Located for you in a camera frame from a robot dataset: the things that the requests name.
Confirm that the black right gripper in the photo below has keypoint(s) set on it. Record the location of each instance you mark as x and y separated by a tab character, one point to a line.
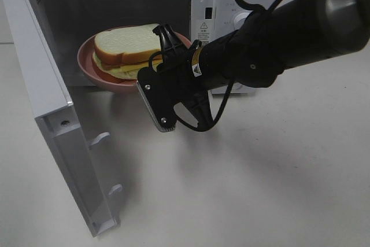
176	72

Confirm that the white microwave door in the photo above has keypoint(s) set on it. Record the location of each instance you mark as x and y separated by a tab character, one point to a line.
57	119

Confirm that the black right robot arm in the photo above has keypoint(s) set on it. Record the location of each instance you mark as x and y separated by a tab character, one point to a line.
288	34

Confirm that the white bread sandwich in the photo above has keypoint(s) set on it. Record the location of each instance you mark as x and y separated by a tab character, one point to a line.
120	53

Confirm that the white warning label sticker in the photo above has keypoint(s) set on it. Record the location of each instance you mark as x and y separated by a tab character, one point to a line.
204	30

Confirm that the upper white power knob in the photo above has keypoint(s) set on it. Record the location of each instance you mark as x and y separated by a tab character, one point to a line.
239	19

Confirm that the white microwave oven body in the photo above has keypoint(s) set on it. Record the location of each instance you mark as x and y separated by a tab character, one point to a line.
74	21

